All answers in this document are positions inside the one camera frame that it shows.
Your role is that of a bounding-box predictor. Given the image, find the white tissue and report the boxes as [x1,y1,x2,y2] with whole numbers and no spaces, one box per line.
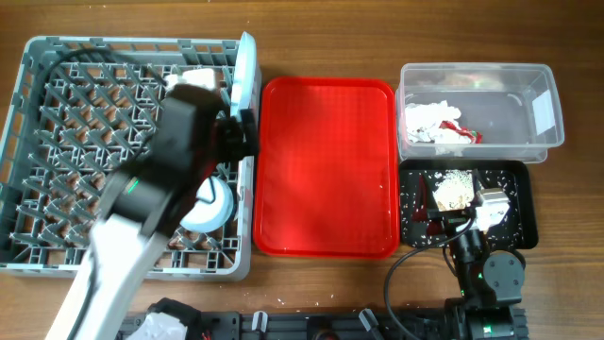
[405,100,471,144]

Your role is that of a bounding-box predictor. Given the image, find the grey plastic dishwasher rack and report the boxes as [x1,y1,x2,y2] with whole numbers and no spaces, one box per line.
[1,36,261,278]

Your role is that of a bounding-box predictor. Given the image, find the light blue plate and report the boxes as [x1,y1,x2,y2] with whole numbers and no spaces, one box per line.
[230,32,257,117]

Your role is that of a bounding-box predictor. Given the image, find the red plastic tray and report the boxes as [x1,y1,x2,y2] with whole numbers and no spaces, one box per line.
[253,76,400,260]

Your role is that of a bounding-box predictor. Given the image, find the black plastic tray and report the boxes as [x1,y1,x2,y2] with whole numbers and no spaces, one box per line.
[398,159,539,250]

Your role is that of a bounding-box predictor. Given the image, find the light blue small bowl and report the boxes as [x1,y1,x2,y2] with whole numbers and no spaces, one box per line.
[180,177,234,233]

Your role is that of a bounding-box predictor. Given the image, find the red snack wrapper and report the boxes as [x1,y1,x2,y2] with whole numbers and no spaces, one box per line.
[440,121,483,144]

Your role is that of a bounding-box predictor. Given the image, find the rice food waste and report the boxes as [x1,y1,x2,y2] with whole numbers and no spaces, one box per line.
[428,170,477,214]

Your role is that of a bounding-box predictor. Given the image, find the clear plastic bin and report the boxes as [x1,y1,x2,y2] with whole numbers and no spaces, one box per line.
[396,62,565,162]

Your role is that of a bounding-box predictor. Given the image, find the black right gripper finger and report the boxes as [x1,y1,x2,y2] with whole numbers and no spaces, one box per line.
[472,169,488,197]
[409,175,445,236]

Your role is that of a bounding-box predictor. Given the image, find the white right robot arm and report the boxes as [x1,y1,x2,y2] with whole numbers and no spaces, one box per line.
[396,160,538,339]

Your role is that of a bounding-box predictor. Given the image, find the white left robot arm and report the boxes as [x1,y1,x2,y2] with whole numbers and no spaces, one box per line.
[46,84,260,339]

